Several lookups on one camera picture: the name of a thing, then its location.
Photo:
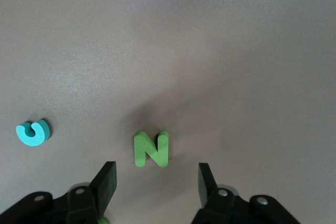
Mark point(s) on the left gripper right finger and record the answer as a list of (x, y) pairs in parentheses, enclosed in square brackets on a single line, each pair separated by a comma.
[(231, 208)]

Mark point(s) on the teal foam letter C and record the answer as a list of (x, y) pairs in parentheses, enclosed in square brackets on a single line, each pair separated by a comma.
[(29, 140)]

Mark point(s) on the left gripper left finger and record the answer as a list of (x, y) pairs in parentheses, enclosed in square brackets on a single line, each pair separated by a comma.
[(78, 205)]

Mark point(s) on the green foam letter N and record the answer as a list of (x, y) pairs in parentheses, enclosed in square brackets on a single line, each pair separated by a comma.
[(139, 150)]

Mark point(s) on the brown table cover sheet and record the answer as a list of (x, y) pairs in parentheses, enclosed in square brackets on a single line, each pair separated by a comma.
[(236, 51)]

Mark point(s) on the green foam letter U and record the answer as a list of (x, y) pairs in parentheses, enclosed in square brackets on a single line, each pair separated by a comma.
[(103, 221)]

